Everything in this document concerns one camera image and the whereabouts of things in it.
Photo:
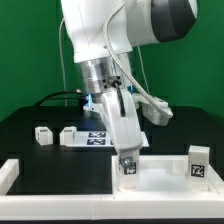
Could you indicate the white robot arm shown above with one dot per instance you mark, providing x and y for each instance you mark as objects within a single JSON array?
[{"x": 103, "y": 34}]

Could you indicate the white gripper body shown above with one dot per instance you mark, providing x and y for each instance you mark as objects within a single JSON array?
[{"x": 124, "y": 132}]

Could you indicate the white square tabletop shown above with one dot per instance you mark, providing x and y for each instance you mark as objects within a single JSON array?
[{"x": 166, "y": 174}]

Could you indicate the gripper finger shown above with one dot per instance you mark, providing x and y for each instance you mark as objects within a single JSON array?
[{"x": 127, "y": 161}]

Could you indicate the white marker base plate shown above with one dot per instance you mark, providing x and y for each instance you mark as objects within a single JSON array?
[{"x": 91, "y": 139}]

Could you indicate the white U-shaped obstacle fence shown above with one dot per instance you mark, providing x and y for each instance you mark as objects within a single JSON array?
[{"x": 117, "y": 205}]

